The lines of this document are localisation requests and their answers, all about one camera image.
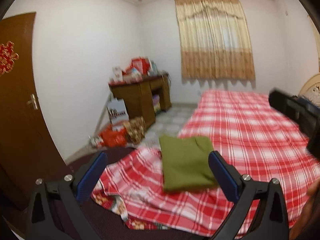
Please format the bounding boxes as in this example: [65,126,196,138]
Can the red plastic bag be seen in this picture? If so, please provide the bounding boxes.
[99,125,127,148]

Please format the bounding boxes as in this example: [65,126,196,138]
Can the white printed paper bag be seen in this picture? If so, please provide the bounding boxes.
[107,99,129,125]

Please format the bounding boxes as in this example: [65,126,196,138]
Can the red white plaid bedsheet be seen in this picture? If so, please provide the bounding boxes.
[93,90,319,236]

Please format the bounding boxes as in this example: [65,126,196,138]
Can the silver door handle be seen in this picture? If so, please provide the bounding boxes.
[27,94,39,110]

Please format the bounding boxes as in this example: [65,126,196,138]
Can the cream wooden headboard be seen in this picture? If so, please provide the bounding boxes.
[299,73,320,95]

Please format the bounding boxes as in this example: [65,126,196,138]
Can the brown wooden desk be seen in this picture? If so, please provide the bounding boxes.
[109,73,172,128]

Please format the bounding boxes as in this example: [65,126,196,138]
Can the red gift box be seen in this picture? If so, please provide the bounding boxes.
[130,57,150,75]

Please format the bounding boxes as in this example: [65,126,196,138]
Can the person's right hand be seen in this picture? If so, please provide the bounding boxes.
[289,179,319,239]

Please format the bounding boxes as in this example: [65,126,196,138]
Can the green orange striped knit sweater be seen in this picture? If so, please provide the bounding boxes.
[159,135,219,192]

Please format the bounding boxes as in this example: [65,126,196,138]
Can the patterned red green bed skirt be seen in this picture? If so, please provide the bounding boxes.
[91,191,170,230]

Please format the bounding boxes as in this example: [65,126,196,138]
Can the stacked books in desk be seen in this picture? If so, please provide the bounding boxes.
[152,95,161,115]

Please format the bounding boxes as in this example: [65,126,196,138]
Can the brown wooden door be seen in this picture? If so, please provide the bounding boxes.
[1,12,65,211]

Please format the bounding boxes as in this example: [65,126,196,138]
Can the beige floral window curtain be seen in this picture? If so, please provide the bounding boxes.
[174,0,255,81]

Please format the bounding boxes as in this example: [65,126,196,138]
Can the white greeting card box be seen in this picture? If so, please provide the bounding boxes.
[112,67,123,82]

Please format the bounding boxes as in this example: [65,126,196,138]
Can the red double happiness sticker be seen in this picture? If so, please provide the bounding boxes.
[0,41,19,76]

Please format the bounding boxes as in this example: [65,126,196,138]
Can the brown floral cloth bundle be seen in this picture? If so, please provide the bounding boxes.
[123,116,145,145]

